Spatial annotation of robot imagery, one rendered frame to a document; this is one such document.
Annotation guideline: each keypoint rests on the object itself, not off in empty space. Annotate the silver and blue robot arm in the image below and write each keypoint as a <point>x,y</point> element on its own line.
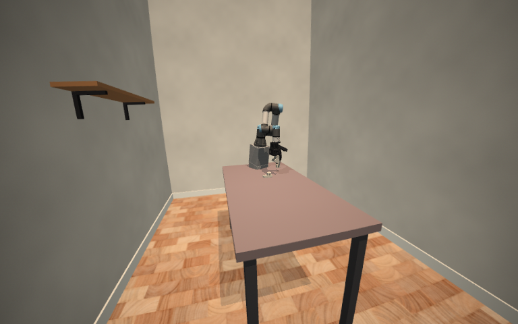
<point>272,130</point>

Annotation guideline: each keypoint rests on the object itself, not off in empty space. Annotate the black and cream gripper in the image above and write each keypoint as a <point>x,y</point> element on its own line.
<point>275,151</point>

